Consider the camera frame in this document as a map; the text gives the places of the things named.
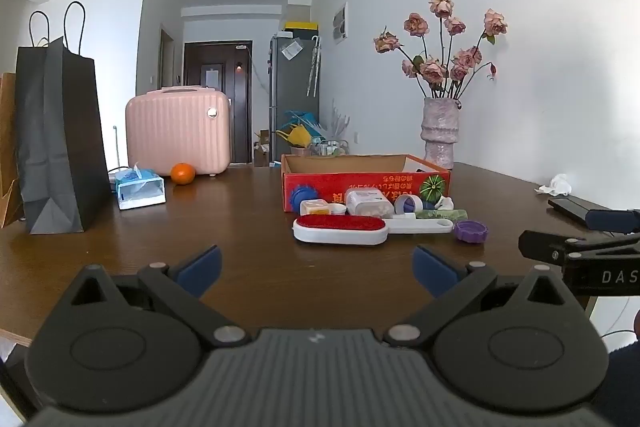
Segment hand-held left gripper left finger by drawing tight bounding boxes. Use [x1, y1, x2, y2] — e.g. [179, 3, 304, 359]
[67, 245, 251, 348]

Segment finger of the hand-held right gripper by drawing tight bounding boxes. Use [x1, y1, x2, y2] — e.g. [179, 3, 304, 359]
[518, 230, 640, 264]
[586, 208, 640, 233]

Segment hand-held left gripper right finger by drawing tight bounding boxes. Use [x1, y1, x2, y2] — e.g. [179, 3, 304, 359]
[385, 245, 576, 348]

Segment purple ridged lid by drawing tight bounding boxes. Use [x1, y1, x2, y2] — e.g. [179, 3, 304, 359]
[453, 220, 490, 246]

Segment red white lint brush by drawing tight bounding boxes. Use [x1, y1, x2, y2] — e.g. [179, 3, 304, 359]
[292, 213, 454, 246]

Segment red cardboard box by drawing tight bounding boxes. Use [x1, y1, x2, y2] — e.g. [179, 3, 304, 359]
[281, 153, 452, 212]

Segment blue ridged lid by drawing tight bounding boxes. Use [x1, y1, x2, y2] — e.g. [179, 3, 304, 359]
[291, 184, 314, 212]

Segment black flat case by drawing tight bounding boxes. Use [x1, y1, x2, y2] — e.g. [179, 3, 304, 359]
[548, 195, 614, 224]

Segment crumpled white tissue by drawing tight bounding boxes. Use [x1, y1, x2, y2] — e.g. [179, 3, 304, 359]
[534, 174, 573, 197]

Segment blue white tissue pack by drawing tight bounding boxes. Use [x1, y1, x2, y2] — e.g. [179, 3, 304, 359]
[114, 162, 166, 210]

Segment orange fruit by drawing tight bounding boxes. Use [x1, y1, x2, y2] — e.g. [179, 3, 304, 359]
[170, 162, 196, 186]

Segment dark blue cloth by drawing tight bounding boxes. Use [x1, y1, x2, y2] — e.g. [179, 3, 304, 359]
[592, 341, 640, 427]

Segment brown cardboard box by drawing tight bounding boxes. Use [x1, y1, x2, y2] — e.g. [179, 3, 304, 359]
[253, 129, 271, 167]

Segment pink textured vase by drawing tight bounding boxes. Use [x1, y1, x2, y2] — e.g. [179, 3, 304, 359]
[421, 97, 460, 170]

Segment pink hard-shell suitcase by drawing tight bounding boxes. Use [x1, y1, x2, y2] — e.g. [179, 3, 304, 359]
[125, 87, 232, 178]

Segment dark brown door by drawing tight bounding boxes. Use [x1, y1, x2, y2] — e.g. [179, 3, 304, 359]
[183, 40, 253, 166]

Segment yellow plastic bag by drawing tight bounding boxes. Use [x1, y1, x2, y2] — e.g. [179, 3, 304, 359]
[276, 127, 312, 148]

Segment white dried plant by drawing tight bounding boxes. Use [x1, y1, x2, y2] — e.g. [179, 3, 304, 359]
[329, 99, 352, 142]

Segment blue plastic bag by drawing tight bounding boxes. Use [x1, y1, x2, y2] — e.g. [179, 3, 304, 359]
[282, 109, 320, 130]

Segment grey refrigerator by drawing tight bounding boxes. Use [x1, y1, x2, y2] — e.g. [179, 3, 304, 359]
[269, 34, 320, 164]

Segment dried pink rose bouquet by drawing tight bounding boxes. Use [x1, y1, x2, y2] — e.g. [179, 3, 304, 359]
[373, 0, 509, 100]

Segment black paper bag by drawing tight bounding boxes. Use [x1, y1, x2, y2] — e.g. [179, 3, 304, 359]
[14, 1, 112, 236]

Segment brown paper bag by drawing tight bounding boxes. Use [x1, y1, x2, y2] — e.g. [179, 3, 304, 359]
[0, 73, 26, 229]

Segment folded pale umbrella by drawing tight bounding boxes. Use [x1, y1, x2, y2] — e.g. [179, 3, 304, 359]
[305, 35, 321, 98]

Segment framed wall picture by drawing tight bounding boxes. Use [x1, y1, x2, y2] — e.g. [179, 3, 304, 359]
[332, 2, 349, 44]

